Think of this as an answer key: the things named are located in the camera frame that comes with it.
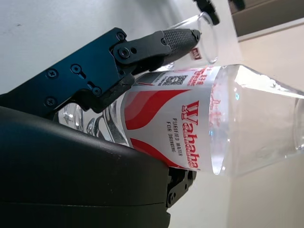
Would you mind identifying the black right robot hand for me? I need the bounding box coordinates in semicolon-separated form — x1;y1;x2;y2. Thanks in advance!
0;27;202;228

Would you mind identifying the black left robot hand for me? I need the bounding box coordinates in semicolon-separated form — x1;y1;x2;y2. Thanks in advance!
193;0;221;26

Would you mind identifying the clear plastic cup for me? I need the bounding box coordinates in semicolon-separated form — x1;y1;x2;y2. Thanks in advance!
152;10;219;72

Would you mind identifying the clear water bottle red label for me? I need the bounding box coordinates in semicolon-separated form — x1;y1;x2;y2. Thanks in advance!
53;63;304;178

